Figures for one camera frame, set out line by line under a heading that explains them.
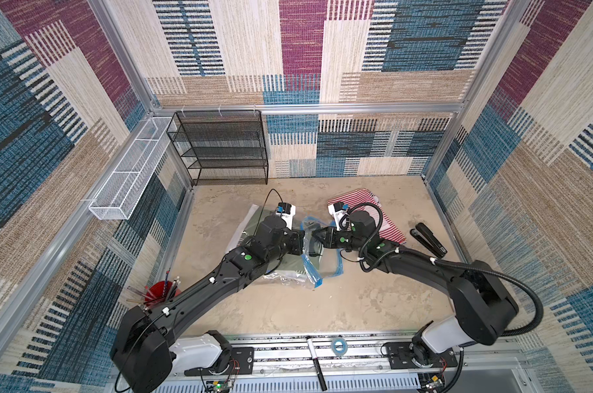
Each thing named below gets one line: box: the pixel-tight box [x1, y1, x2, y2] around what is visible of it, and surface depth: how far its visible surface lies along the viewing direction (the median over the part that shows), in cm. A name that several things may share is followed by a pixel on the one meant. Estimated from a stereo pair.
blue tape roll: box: [330, 337, 349, 357], surface depth 77 cm
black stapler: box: [409, 221, 449, 259], surface depth 97 cm
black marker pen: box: [306, 335, 328, 393], surface depth 74 cm
